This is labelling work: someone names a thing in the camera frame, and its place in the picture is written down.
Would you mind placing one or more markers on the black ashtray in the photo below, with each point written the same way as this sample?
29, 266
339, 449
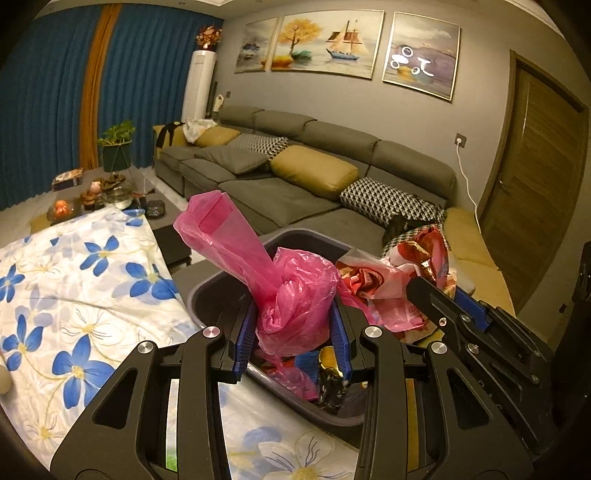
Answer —
156, 208

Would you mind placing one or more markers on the tree and ship painting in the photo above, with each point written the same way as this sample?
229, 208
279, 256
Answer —
328, 44

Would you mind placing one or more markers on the orange curtain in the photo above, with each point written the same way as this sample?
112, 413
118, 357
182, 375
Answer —
97, 92

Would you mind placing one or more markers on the grey cushion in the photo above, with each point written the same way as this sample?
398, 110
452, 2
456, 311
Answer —
235, 159

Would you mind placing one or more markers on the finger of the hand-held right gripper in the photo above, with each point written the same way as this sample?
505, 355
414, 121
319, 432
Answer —
429, 300
478, 311

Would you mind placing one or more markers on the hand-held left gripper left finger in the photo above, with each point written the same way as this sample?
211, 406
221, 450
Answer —
244, 341

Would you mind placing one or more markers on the white standing air conditioner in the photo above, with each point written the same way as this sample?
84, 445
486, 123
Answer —
198, 87

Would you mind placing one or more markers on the large patterned cushion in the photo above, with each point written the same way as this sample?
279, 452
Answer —
388, 198

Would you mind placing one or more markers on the grey plastic bin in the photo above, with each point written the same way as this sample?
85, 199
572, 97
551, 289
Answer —
217, 295

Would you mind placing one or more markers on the brown wooden door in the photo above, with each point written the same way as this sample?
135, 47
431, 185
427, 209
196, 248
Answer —
526, 184

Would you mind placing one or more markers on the pink plastic bag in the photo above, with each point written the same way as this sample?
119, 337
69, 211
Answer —
286, 295

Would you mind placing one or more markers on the grey sectional sofa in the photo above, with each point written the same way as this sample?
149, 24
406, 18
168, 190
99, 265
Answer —
277, 198

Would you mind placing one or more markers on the dark tea figurine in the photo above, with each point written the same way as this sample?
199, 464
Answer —
90, 199

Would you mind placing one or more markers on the blue floral blanket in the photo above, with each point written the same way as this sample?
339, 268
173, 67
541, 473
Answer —
92, 295

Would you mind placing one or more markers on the white cloth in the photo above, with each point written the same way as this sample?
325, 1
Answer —
198, 128

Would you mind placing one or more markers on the patterned flat box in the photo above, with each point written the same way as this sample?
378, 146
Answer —
68, 179

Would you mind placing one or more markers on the framed painting with gold frame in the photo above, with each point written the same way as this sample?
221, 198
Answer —
422, 55

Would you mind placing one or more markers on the small framed painting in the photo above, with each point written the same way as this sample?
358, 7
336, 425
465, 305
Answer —
254, 48

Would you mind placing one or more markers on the wall socket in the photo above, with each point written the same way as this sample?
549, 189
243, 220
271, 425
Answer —
461, 140

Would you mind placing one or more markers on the large yellow cushion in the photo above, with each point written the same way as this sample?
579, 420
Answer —
314, 170

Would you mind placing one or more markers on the small patterned cushion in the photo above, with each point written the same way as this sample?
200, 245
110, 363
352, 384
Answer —
263, 144

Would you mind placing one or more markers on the red and white printed bag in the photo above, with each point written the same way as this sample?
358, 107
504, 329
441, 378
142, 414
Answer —
397, 277

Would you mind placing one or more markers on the black garment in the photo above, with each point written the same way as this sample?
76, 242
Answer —
168, 134

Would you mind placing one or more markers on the orange ornament on plate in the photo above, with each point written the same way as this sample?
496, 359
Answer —
64, 210

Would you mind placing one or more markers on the potted plant in green pot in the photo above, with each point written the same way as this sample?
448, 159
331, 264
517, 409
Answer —
115, 154

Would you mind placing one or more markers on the small yellow cushion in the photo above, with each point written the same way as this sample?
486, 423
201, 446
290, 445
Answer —
214, 137

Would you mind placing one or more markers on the glass fish bowl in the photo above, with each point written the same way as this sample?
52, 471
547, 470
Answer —
117, 198

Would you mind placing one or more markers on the artificial flower bouquet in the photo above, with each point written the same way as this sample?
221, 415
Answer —
208, 37

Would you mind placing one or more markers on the blue curtain beside air conditioner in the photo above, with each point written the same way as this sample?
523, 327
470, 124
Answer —
157, 78

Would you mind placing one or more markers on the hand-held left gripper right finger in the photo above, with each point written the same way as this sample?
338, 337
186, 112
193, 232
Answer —
340, 341

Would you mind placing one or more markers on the black crumpled wrapper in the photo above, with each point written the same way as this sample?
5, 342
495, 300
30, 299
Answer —
331, 383

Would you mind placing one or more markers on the pink figurine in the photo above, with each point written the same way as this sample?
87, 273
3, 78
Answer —
95, 188

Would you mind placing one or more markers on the dark coffee table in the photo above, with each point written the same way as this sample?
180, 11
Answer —
171, 235

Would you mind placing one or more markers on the wide blue curtain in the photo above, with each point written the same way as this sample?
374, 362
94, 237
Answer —
41, 106

